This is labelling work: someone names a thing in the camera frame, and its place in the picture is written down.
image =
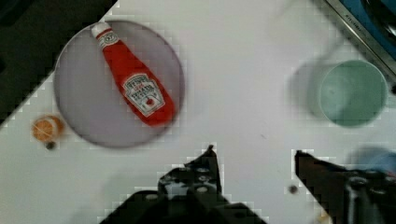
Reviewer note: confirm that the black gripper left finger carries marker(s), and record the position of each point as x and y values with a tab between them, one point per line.
188	195

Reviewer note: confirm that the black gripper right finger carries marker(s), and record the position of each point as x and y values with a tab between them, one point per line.
348	196

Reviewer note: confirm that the light green cup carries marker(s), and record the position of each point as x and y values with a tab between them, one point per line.
348	94

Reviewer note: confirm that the red ketchup bottle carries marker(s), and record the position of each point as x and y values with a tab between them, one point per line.
140	88

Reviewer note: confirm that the grey round plate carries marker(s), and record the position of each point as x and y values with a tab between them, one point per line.
88	98

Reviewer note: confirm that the orange slice toy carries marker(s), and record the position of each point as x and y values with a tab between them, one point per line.
47	128

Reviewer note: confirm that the silver toaster oven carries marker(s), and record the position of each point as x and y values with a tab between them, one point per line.
369	25

